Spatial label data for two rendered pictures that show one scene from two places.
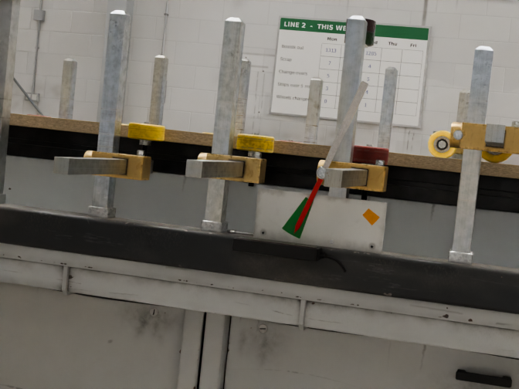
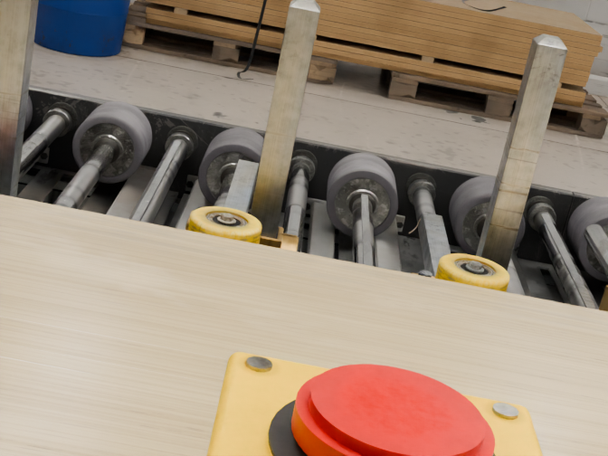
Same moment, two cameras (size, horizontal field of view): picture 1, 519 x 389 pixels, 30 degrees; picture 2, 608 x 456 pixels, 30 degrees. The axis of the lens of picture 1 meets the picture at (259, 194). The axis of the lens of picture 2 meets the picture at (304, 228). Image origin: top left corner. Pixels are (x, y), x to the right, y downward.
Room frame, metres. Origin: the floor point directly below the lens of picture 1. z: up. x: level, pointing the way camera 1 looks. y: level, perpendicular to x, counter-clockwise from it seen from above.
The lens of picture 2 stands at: (1.92, 0.66, 1.34)
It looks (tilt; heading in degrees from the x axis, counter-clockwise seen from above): 20 degrees down; 345
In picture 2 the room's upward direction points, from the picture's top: 12 degrees clockwise
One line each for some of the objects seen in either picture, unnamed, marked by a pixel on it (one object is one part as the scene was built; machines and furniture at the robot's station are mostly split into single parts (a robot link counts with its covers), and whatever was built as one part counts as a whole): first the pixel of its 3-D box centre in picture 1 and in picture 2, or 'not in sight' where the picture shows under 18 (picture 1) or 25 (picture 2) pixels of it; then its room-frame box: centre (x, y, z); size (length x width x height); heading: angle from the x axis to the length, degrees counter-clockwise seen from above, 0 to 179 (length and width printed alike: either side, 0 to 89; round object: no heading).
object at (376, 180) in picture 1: (352, 175); not in sight; (1.93, -0.18, 0.85); 0.14 x 0.06 x 0.05; 76
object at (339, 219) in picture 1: (319, 220); not in sight; (1.91, -0.12, 0.75); 0.26 x 0.01 x 0.10; 76
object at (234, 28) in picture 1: (223, 135); not in sight; (1.99, 0.09, 0.90); 0.04 x 0.04 x 0.48; 76
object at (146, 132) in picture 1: (144, 147); not in sight; (2.15, 0.26, 0.85); 0.08 x 0.08 x 0.11
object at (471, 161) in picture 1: (470, 170); not in sight; (1.87, -0.40, 0.88); 0.04 x 0.04 x 0.48; 76
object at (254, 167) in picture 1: (231, 167); not in sight; (1.98, 0.06, 0.84); 0.14 x 0.06 x 0.05; 76
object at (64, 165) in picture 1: (108, 167); not in sight; (1.96, 0.31, 0.81); 0.43 x 0.03 x 0.04; 166
